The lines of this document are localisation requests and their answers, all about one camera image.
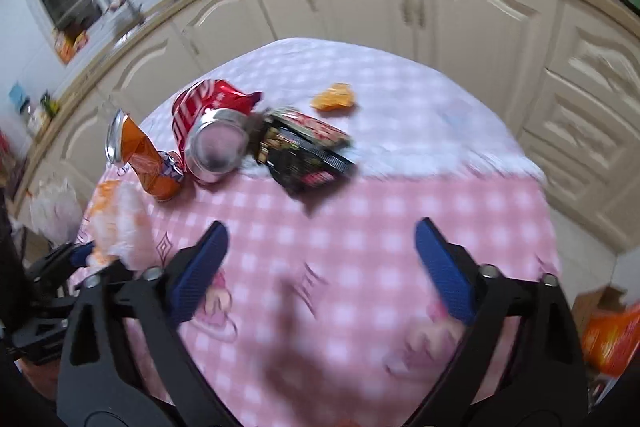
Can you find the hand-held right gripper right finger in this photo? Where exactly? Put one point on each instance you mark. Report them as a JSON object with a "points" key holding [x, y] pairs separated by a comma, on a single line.
{"points": [[445, 267]]}

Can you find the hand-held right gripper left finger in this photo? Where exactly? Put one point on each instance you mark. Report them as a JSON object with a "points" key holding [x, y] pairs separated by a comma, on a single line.
{"points": [[197, 272]]}

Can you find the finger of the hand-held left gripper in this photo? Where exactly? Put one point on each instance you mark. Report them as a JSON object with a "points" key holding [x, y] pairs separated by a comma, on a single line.
{"points": [[47, 307], [82, 253]]}

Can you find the clear plastic bag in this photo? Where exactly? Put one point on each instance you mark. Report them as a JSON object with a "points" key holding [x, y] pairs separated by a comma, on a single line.
{"points": [[120, 232]]}

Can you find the crushed orange drink can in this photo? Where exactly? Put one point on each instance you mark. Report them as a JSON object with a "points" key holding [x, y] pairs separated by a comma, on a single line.
{"points": [[147, 162]]}

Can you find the black snack packet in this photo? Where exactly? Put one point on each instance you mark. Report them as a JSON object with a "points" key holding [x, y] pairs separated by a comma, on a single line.
{"points": [[300, 157]]}

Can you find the crushed red drink can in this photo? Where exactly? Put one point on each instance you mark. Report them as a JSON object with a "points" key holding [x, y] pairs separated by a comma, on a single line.
{"points": [[205, 117]]}

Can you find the pink checked tablecloth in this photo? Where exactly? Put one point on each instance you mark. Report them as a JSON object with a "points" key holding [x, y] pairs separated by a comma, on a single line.
{"points": [[325, 257]]}

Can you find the small green jar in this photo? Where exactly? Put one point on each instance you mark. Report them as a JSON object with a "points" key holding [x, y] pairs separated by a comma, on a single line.
{"points": [[49, 104]]}

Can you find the cardboard box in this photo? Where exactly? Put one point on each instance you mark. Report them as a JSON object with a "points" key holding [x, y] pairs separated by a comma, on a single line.
{"points": [[600, 302]]}

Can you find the light blue box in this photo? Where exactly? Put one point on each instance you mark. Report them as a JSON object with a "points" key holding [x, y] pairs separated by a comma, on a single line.
{"points": [[19, 98]]}

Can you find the orange bag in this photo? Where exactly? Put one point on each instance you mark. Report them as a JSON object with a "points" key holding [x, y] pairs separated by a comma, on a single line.
{"points": [[610, 342]]}

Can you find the orange dish soap bottle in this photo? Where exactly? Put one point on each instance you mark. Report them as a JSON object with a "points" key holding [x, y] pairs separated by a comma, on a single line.
{"points": [[70, 47]]}

